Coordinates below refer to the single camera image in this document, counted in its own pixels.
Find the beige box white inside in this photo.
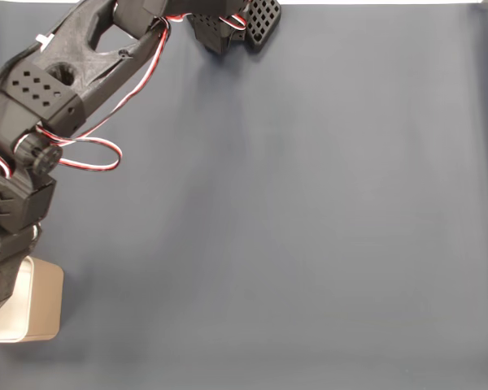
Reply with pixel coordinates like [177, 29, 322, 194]
[0, 255, 65, 345]

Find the white padding material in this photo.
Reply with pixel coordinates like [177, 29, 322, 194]
[0, 263, 30, 341]

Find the dark blue-grey table mat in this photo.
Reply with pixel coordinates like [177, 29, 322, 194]
[0, 2, 488, 390]

